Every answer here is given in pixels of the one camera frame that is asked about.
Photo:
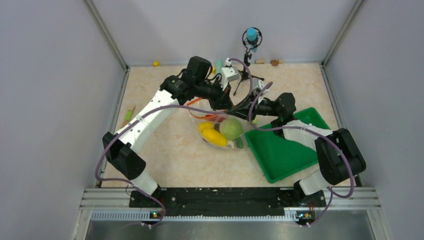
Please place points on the green cabbage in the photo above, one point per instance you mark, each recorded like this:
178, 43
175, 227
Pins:
231, 128

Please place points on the green plastic tray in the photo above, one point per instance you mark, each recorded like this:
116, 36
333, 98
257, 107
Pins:
277, 157

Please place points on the clear zip bag orange zipper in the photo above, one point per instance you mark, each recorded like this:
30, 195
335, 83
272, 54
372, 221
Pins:
198, 117

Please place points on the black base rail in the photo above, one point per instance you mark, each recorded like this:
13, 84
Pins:
227, 201

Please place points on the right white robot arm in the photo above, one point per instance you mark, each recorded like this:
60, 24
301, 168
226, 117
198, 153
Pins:
339, 157

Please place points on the blue microphone on tripod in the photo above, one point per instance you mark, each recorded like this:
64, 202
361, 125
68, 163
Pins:
251, 39

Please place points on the red chili pepper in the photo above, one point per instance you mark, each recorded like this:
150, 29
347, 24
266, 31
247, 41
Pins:
214, 118

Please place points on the teal plastic tube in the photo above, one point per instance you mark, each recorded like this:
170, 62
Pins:
219, 63

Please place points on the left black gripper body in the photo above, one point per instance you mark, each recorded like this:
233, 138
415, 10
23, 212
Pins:
215, 94

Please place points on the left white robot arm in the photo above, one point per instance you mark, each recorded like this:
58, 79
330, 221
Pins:
121, 148

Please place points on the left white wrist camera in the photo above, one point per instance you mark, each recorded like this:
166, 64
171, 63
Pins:
229, 73

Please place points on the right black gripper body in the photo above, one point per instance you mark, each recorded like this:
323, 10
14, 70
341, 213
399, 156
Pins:
266, 108

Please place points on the wooden stick green block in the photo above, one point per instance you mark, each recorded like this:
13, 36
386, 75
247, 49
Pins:
128, 115

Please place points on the brown wooden pieces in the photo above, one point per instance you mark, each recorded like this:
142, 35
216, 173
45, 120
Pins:
276, 62

